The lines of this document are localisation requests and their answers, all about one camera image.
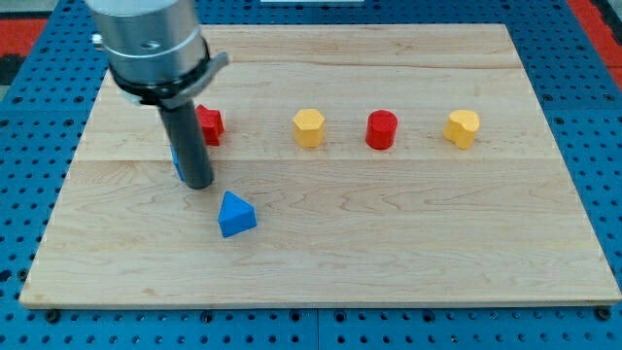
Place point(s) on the blue cube block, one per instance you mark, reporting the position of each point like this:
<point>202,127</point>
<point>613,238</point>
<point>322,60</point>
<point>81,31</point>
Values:
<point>176,164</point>

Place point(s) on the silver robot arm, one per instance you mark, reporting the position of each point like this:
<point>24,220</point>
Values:
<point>156,51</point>

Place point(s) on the red star block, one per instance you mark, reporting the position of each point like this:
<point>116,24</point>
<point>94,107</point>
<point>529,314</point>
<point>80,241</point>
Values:
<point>211,124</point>

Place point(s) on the light wooden board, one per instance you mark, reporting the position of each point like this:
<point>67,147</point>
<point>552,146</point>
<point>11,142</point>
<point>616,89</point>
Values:
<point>422,224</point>

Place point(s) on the yellow hexagon block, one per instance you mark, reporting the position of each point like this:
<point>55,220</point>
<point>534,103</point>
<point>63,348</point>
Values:
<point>309,128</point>

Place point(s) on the red cylinder block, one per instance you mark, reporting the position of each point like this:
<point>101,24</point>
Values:
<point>381,129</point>

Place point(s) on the blue triangle block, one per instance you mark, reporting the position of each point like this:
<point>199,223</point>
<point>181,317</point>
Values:
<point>236,215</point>

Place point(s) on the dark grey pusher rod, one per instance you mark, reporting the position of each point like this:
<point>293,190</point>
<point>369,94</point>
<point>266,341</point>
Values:
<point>187,142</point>

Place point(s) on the yellow heart block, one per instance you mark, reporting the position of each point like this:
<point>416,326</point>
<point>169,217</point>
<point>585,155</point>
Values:
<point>461,128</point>

